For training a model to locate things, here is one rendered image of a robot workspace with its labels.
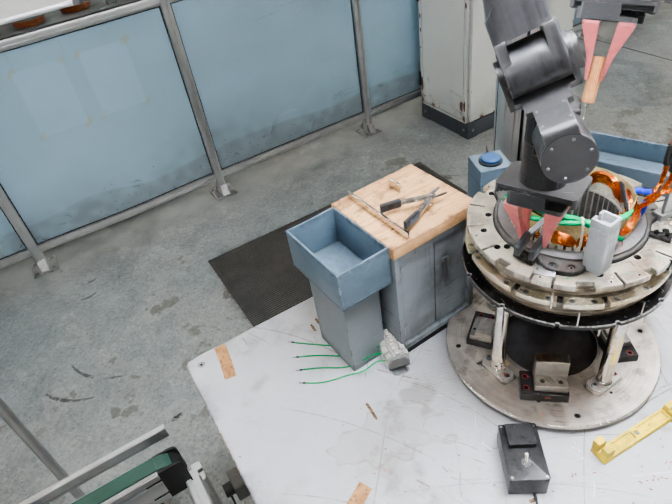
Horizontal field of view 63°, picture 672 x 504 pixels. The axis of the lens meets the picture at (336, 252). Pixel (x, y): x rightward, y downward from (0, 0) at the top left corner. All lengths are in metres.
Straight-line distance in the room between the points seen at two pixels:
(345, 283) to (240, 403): 0.36
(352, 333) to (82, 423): 1.49
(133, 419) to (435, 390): 1.41
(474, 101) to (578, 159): 2.69
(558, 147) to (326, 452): 0.66
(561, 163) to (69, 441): 2.02
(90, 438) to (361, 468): 1.44
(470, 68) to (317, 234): 2.27
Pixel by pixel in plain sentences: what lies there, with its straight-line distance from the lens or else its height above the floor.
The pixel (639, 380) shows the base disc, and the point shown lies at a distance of 1.14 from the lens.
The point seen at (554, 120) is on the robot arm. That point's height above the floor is 1.38.
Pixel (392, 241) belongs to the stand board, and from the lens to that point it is 0.95.
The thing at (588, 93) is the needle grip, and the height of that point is 1.31.
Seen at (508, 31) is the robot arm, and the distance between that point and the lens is 0.64.
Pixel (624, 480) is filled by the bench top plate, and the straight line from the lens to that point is 1.05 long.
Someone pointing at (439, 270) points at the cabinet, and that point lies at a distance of 1.07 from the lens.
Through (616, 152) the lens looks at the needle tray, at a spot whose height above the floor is 1.03.
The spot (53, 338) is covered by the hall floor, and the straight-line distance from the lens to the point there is 2.74.
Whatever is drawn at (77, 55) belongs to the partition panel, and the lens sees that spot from 2.81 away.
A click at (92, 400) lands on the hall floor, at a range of 2.39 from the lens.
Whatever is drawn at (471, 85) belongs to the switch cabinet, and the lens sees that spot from 3.24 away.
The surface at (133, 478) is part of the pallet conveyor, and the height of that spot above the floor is 0.76.
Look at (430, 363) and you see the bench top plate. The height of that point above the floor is 0.78.
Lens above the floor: 1.67
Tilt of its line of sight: 40 degrees down
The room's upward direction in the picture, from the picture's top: 10 degrees counter-clockwise
